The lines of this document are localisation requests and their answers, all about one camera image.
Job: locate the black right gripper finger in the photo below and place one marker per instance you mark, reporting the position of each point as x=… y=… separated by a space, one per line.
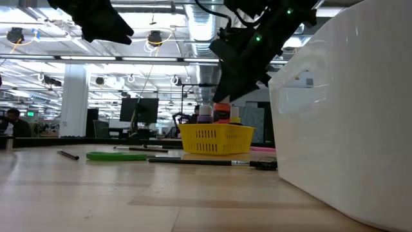
x=238 y=85

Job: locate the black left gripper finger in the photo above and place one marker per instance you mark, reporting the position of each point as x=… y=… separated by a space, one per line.
x=109 y=32

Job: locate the yellow paint bottle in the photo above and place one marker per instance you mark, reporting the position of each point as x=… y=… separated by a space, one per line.
x=235 y=116

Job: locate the orange paint bottle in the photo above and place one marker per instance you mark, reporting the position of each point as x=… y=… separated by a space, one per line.
x=222 y=112

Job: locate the purple paint bottle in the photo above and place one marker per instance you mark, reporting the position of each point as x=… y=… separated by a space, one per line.
x=205 y=114

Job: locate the yellow plastic basket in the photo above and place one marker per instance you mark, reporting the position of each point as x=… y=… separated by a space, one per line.
x=215 y=140

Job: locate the pink scissors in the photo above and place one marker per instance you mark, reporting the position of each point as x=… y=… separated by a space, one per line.
x=262 y=149

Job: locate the long wide-bristle black paintbrush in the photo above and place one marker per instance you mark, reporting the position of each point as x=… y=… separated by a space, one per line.
x=193 y=162

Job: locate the green scissors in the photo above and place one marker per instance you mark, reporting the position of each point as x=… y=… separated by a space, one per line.
x=116 y=156

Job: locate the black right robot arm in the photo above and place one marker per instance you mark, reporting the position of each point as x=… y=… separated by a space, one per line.
x=283 y=19

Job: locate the black background robot arm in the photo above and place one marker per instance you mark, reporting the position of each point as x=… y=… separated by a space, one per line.
x=180 y=120

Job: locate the long ceiling light bar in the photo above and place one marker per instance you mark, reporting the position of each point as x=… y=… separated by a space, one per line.
x=96 y=58

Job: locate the person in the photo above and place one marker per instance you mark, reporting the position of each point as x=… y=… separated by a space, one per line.
x=194 y=116
x=19 y=127

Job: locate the white pillar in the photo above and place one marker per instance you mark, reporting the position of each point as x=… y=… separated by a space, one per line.
x=74 y=100

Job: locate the black computer monitor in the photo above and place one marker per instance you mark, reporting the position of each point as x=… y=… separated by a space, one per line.
x=139 y=110

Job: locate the grey office chair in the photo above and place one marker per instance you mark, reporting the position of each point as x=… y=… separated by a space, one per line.
x=101 y=129

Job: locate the green exit sign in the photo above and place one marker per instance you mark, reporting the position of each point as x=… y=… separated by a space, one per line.
x=30 y=113

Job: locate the white plastic bin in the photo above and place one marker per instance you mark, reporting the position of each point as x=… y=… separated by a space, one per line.
x=347 y=129

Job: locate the black ceiling camera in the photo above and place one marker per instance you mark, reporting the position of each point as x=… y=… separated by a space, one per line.
x=15 y=34
x=155 y=38

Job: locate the silver ventilation duct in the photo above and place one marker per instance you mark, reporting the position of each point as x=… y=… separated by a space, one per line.
x=201 y=32

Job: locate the black aluminium table frame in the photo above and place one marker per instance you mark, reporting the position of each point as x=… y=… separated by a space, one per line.
x=80 y=141

